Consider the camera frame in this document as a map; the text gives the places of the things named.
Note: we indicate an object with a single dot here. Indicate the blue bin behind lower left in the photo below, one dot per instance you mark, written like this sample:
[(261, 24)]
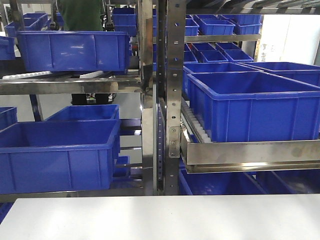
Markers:
[(86, 112)]

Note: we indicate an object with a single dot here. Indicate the blue bin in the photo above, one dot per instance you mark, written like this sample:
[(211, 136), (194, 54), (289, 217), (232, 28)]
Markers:
[(53, 156), (86, 112), (254, 106), (64, 51), (228, 183), (297, 71)]

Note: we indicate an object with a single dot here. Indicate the blue bin upper left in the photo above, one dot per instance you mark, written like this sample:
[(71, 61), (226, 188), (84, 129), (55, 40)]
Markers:
[(64, 51)]

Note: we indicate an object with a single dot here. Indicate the blue bin right front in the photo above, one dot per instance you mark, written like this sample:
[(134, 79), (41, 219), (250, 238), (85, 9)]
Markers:
[(254, 106)]

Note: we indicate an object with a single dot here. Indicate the blue bin bottom right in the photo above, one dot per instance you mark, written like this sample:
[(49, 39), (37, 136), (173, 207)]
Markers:
[(228, 183)]

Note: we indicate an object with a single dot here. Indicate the person in green coat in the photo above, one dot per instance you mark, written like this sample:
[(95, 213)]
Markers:
[(81, 15)]

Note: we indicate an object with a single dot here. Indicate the blue bin far right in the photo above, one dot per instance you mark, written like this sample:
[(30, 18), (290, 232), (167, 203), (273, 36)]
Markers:
[(297, 71)]

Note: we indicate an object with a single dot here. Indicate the steel shelf rail right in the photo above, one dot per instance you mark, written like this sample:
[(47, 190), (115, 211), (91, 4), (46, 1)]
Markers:
[(221, 157)]

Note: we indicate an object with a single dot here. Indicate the steel shelf rail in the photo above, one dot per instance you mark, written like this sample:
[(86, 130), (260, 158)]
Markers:
[(221, 157), (48, 86)]

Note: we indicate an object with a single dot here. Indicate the steel rack upright post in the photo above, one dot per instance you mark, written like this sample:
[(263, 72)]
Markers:
[(170, 41)]

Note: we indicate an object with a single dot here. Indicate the steel shelf rail left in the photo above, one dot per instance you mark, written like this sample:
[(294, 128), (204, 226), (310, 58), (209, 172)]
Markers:
[(48, 86)]

